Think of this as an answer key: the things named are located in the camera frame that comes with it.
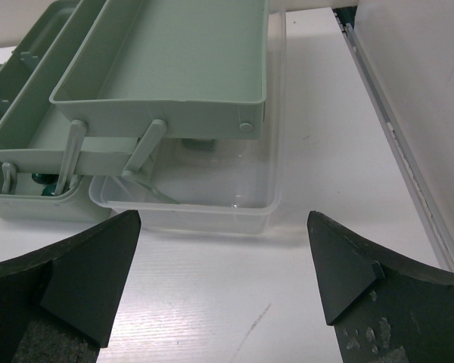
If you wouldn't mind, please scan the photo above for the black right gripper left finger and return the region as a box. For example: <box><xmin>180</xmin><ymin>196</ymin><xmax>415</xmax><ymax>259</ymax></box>
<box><xmin>0</xmin><ymin>210</ymin><xmax>141</xmax><ymax>362</ymax></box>

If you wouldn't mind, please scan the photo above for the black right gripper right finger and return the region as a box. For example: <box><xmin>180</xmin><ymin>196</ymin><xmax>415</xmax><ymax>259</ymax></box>
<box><xmin>307</xmin><ymin>211</ymin><xmax>454</xmax><ymax>362</ymax></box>

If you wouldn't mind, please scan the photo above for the large green handled screwdriver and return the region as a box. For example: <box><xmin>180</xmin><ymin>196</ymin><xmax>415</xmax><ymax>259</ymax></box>
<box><xmin>41</xmin><ymin>184</ymin><xmax>57</xmax><ymax>197</ymax></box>

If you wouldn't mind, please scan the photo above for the clear plastic container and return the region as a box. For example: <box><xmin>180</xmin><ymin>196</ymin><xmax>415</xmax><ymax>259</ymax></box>
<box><xmin>89</xmin><ymin>10</ymin><xmax>286</xmax><ymax>234</ymax></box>

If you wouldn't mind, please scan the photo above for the green cantilever toolbox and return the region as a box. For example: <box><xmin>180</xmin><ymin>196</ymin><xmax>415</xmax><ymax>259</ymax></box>
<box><xmin>0</xmin><ymin>1</ymin><xmax>270</xmax><ymax>222</ymax></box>

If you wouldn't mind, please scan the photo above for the aluminium frame rail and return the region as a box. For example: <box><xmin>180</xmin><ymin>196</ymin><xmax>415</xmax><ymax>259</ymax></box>
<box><xmin>334</xmin><ymin>1</ymin><xmax>454</xmax><ymax>272</ymax></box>

